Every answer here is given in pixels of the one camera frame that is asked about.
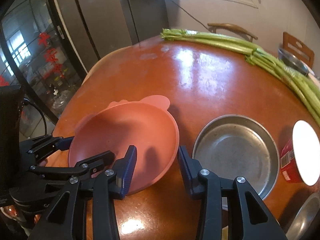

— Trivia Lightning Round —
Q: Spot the celery bunch near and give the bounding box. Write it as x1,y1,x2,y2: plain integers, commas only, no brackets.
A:
246,50,319,126

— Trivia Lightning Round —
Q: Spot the wooden chair with slats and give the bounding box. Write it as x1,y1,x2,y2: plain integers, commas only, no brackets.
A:
283,32,315,68

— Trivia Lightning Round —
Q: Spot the steel pot in background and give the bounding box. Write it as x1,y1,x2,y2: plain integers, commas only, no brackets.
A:
278,48,309,76

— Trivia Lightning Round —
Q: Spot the celery bunch far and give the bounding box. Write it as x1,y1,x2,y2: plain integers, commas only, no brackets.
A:
160,29,263,55

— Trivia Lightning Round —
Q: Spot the pink silicone bowl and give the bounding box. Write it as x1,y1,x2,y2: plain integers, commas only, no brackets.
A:
68,95,180,194

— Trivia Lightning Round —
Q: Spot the celery bunch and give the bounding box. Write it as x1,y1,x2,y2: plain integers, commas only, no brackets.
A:
246,50,319,126
160,29,263,55

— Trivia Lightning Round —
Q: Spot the curved wooden chair back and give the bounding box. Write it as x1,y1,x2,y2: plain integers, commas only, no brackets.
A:
207,23,258,42

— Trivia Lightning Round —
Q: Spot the white red bowl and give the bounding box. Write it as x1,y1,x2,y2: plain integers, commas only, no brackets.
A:
280,120,319,186

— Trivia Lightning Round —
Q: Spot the grey refrigerator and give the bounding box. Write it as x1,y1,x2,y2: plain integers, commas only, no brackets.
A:
54,0,169,73

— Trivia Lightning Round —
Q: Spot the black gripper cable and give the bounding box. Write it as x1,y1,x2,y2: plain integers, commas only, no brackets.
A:
23,97,48,136

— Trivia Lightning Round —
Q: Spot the glass door cabinet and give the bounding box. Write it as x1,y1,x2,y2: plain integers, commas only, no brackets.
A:
1,0,82,141

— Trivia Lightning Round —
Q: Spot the large steel bowl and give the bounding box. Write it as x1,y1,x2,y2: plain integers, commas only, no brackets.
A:
286,192,319,239

